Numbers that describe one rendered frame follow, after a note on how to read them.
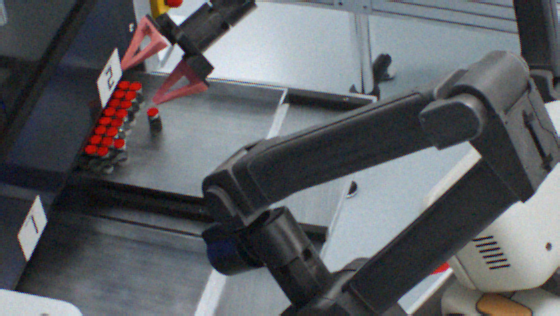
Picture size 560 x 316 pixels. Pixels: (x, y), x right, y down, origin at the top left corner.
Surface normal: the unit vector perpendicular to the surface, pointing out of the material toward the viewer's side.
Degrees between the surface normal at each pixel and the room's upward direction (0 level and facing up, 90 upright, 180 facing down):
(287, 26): 0
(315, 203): 0
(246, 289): 0
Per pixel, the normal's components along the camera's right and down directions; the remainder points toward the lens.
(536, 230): 0.48, -0.14
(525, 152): 0.66, -0.17
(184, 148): -0.09, -0.70
